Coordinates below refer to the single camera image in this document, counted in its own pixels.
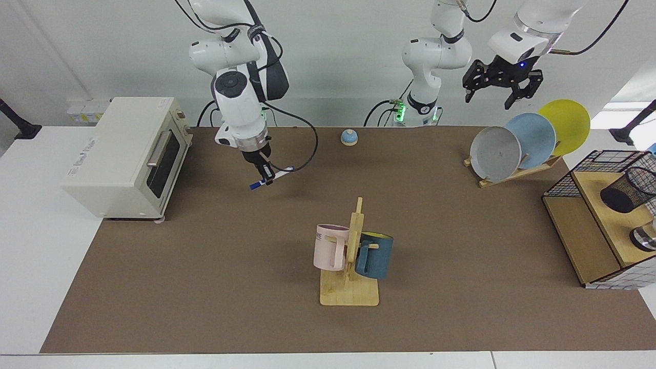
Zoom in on blue and white marker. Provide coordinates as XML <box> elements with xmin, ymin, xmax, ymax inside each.
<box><xmin>250</xmin><ymin>166</ymin><xmax>295</xmax><ymax>191</ymax></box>

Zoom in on black mesh pen holder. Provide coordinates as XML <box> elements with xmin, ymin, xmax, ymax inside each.
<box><xmin>600</xmin><ymin>167</ymin><xmax>656</xmax><ymax>214</ymax></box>

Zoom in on light blue plate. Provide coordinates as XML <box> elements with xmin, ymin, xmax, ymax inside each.
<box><xmin>505</xmin><ymin>113</ymin><xmax>557</xmax><ymax>170</ymax></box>

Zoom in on grey plate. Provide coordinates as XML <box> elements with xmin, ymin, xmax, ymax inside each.
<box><xmin>469</xmin><ymin>126</ymin><xmax>522</xmax><ymax>183</ymax></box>

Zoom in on yellow plate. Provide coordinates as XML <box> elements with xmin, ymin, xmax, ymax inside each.
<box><xmin>538</xmin><ymin>99</ymin><xmax>591</xmax><ymax>157</ymax></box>

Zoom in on wooden plate rack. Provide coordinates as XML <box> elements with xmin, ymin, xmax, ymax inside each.
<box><xmin>463</xmin><ymin>154</ymin><xmax>563</xmax><ymax>189</ymax></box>

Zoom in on pink cup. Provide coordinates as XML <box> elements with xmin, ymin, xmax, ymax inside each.
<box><xmin>313</xmin><ymin>224</ymin><xmax>350</xmax><ymax>271</ymax></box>

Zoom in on brown table cloth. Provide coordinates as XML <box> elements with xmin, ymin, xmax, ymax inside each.
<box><xmin>40</xmin><ymin>126</ymin><xmax>656</xmax><ymax>354</ymax></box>

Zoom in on black clamp stand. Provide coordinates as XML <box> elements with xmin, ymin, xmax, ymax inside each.
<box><xmin>0</xmin><ymin>97</ymin><xmax>43</xmax><ymax>140</ymax></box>
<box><xmin>609</xmin><ymin>100</ymin><xmax>656</xmax><ymax>147</ymax></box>

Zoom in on pale toaster oven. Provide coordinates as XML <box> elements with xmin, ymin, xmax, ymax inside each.
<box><xmin>60</xmin><ymin>97</ymin><xmax>194</xmax><ymax>224</ymax></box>

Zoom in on teal cup yellow inside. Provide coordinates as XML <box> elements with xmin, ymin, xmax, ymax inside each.
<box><xmin>355</xmin><ymin>232</ymin><xmax>394</xmax><ymax>280</ymax></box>

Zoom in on wooden cup stand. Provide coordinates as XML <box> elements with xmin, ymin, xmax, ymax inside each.
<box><xmin>320</xmin><ymin>197</ymin><xmax>380</xmax><ymax>307</ymax></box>

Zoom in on round metal-rimmed lid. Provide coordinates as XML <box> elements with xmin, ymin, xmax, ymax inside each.
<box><xmin>629</xmin><ymin>218</ymin><xmax>656</xmax><ymax>252</ymax></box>

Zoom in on black arm elbow cable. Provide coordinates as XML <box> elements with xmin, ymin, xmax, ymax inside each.
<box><xmin>459</xmin><ymin>0</ymin><xmax>498</xmax><ymax>24</ymax></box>

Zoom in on black arm base cable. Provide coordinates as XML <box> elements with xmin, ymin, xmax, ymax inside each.
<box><xmin>364</xmin><ymin>79</ymin><xmax>413</xmax><ymax>128</ymax></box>
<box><xmin>197</xmin><ymin>100</ymin><xmax>220</xmax><ymax>128</ymax></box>

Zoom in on wire basket with wooden floor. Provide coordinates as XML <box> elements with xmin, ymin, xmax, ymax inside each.
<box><xmin>542</xmin><ymin>150</ymin><xmax>656</xmax><ymax>291</ymax></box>

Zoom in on white wall socket box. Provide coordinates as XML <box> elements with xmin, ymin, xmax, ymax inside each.
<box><xmin>67</xmin><ymin>100</ymin><xmax>111</xmax><ymax>125</ymax></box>

